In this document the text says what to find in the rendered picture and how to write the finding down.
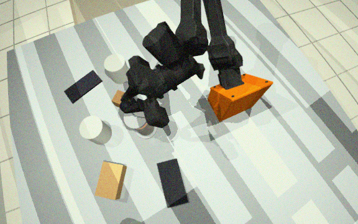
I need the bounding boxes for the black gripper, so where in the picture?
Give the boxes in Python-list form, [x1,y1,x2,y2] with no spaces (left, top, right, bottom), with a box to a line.
[121,56,178,128]

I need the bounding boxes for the glass french press with black knob plunger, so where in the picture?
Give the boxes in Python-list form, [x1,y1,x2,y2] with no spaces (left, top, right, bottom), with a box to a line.
[119,98,157,139]

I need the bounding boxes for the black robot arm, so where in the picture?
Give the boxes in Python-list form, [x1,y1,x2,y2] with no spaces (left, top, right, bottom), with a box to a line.
[126,0,244,98]

